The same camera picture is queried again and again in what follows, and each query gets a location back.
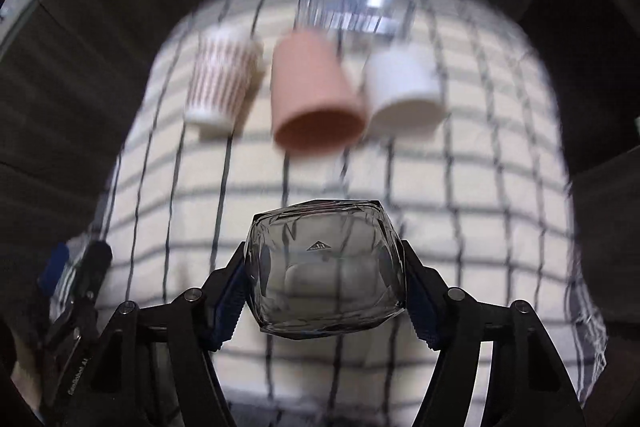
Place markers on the white cup with red pattern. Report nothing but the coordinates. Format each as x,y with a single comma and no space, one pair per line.
222,76

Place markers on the pink cup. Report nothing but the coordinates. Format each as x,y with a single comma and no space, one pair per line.
314,93

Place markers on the clear plastic cup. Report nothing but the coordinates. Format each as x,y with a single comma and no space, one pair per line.
327,268

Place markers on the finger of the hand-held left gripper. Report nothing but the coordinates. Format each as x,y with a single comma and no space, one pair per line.
97,264
52,269

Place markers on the cream checkered cloth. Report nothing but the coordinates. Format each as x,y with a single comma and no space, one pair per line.
345,187

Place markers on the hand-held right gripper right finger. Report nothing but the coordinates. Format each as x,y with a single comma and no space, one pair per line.
422,317

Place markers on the clear plastic tray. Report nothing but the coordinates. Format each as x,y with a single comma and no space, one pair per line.
356,7

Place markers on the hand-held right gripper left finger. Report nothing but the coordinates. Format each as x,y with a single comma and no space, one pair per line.
227,307

